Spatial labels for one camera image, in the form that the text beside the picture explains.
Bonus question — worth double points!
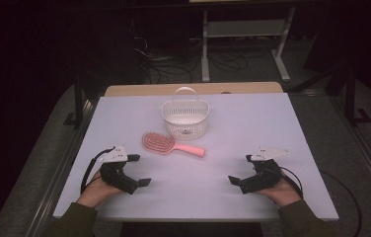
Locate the person's right hand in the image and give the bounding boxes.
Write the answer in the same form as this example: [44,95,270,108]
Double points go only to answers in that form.
[255,167,303,208]

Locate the tangle of black cables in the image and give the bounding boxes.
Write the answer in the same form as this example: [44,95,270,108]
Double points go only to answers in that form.
[129,19,258,85]

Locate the pink hairbrush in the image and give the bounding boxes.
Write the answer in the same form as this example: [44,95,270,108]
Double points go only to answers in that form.
[141,131,206,159]

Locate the person's left hand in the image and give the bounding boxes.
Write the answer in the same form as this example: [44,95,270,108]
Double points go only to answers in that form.
[76,169,124,209]

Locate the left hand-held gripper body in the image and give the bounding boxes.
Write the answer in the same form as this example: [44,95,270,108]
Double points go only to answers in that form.
[99,144,140,196]

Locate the grey metal stand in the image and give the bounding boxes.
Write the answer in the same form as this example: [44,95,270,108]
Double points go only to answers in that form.
[200,5,297,84]

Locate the white plastic basket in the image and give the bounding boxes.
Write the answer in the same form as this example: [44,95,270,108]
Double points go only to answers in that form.
[160,86,211,142]

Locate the long black floor cable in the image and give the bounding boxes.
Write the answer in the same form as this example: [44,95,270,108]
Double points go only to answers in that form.
[319,170,363,237]

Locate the black metal stand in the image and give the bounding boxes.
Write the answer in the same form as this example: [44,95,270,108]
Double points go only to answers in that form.
[62,74,91,130]
[343,61,371,128]

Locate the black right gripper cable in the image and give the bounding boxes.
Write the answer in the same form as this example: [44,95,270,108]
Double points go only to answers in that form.
[265,165,305,200]

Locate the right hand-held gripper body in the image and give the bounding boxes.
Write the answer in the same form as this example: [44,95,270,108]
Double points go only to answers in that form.
[239,145,292,196]

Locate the wooden table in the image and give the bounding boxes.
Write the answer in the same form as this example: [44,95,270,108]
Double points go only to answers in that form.
[103,81,285,98]

